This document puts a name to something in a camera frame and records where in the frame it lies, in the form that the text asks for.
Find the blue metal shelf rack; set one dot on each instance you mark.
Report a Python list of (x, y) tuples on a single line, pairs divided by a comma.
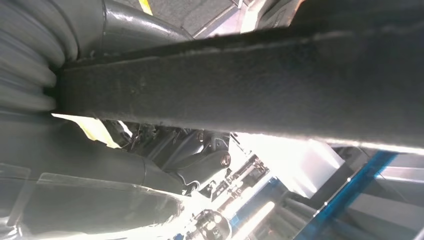
[(348, 192)]

